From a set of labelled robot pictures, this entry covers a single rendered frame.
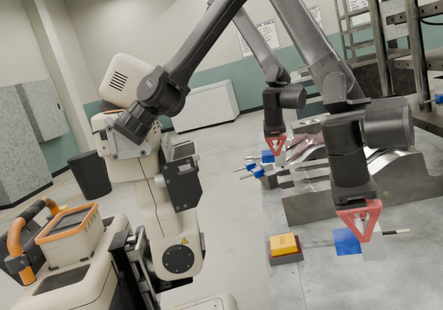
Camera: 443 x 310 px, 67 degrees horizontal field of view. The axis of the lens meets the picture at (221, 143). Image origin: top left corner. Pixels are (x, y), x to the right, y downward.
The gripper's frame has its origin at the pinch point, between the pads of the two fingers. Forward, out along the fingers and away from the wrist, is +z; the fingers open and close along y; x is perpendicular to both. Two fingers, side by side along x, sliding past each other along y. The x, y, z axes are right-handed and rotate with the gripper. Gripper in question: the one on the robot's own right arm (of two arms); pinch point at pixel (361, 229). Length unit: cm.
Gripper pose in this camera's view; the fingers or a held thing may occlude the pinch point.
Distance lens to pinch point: 63.0
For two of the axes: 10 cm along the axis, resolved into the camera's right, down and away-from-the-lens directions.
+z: 2.7, 9.4, 2.1
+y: 2.3, -2.8, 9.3
